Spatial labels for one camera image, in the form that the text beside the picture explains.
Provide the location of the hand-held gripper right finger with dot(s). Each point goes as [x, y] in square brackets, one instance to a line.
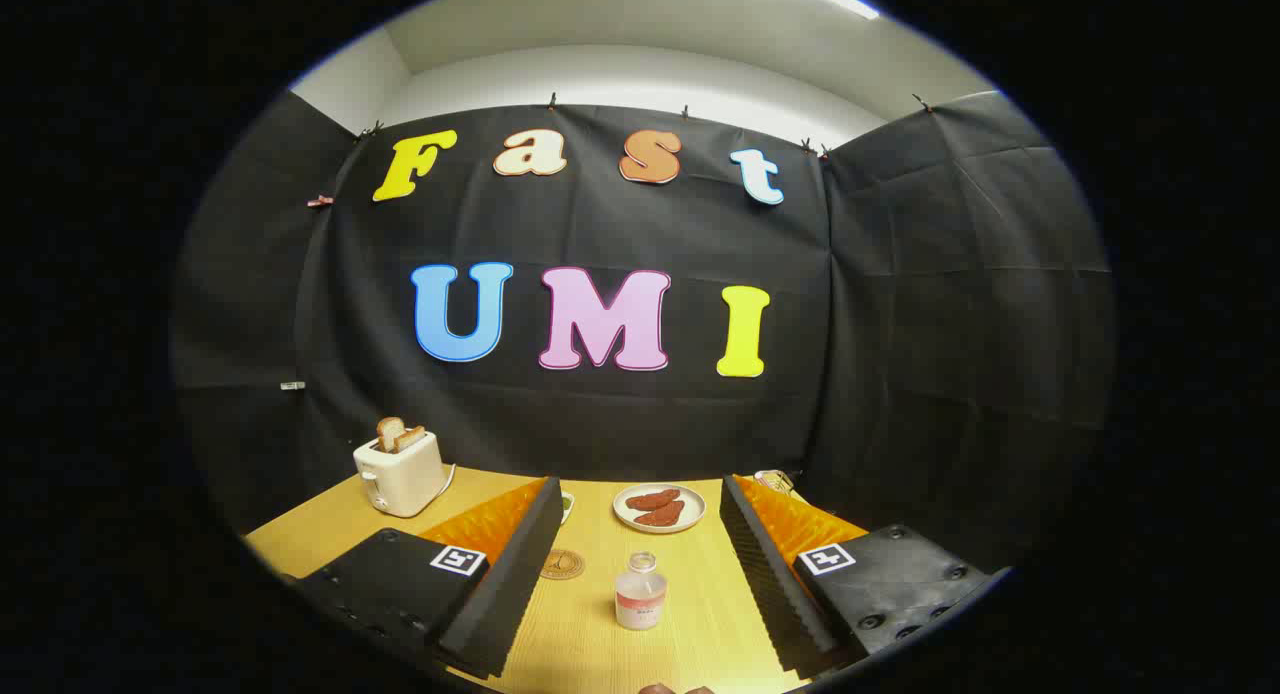
[770, 594]

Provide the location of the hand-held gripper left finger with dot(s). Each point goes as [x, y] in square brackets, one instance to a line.
[510, 594]

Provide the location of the round printed coaster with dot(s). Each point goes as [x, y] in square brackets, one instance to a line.
[561, 565]

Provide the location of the clear juice bottle red label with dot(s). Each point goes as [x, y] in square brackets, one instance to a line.
[640, 602]

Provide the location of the wooden table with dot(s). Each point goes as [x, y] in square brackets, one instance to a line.
[590, 624]

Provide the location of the white divided grain tray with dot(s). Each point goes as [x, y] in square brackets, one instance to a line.
[567, 505]

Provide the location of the white round plate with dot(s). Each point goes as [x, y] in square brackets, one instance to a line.
[695, 505]

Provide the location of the red meat slice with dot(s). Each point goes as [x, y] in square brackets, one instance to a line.
[662, 516]
[652, 499]

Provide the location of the cream toaster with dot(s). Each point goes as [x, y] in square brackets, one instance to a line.
[400, 479]

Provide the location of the toast slice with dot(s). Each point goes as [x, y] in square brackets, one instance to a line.
[389, 431]
[411, 437]

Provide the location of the black backdrop cloth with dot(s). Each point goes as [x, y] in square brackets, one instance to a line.
[900, 324]

